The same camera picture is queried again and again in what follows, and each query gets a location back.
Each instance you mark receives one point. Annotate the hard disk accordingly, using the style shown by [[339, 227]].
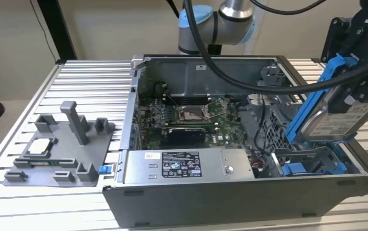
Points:
[[337, 125]]

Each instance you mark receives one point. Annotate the grey parts rack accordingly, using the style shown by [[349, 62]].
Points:
[[75, 154]]

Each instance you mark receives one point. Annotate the CPU socket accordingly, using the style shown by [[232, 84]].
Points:
[[191, 114]]

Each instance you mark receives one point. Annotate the grey metal disk bay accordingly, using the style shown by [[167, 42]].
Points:
[[299, 155]]

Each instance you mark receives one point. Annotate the thin metal locking lever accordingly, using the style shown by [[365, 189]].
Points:
[[174, 100]]

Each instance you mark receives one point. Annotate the black graphics card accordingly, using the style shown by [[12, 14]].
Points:
[[186, 137]]

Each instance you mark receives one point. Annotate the silver CPU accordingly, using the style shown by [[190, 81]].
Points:
[[40, 146]]

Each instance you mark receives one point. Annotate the black upright post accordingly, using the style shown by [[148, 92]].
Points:
[[58, 24]]

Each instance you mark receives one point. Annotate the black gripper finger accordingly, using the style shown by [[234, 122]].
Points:
[[363, 57], [336, 36]]

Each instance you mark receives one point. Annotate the silver power supply unit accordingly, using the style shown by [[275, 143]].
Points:
[[139, 168]]

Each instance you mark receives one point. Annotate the green RAM stick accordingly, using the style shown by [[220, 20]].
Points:
[[52, 162]]

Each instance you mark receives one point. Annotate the dark grey PC case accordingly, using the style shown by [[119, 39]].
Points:
[[203, 204]]

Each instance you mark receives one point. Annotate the black RAM slot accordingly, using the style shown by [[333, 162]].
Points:
[[190, 123]]

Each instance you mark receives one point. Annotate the blue plastic latch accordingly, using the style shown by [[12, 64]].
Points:
[[104, 169]]

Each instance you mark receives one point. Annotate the green motherboard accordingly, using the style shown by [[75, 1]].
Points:
[[228, 130]]

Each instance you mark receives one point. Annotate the blue plastic bay carrier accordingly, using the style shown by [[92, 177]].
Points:
[[294, 168]]

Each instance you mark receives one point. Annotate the grey perforated metal bracket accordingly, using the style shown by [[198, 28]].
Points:
[[280, 103]]

